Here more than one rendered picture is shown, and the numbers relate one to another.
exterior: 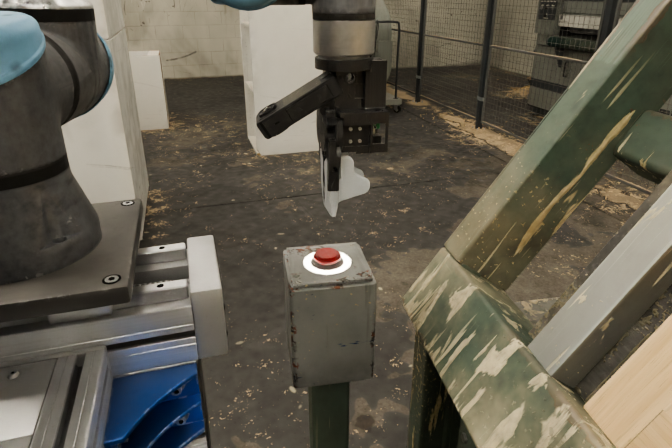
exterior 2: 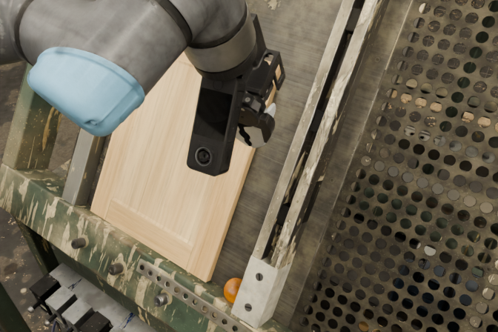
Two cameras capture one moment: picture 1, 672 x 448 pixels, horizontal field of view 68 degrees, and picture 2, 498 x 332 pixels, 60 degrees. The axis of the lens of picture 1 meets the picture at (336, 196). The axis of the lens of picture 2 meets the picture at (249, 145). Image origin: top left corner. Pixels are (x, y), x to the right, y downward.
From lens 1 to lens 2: 58 cm
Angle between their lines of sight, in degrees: 42
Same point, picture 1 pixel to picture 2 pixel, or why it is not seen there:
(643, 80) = not seen: hidden behind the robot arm
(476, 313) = (34, 192)
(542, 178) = (37, 110)
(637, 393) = (103, 196)
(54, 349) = not seen: outside the picture
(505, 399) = (61, 224)
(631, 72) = not seen: hidden behind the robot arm
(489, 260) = (30, 159)
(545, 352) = (68, 197)
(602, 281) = (77, 158)
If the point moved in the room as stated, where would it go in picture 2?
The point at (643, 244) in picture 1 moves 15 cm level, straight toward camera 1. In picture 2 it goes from (85, 138) to (78, 179)
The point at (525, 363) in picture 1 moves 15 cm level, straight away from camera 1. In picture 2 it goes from (62, 205) to (61, 168)
